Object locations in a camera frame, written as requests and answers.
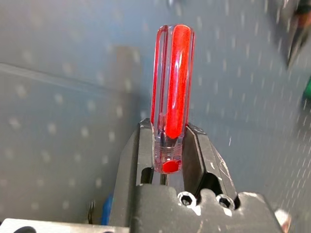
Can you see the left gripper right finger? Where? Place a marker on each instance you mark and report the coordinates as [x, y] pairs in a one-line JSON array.
[[209, 160]]

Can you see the grey metal pegboard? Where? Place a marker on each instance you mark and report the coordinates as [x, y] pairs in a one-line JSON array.
[[60, 109]]

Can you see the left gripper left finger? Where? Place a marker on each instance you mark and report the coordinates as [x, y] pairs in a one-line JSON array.
[[131, 157]]

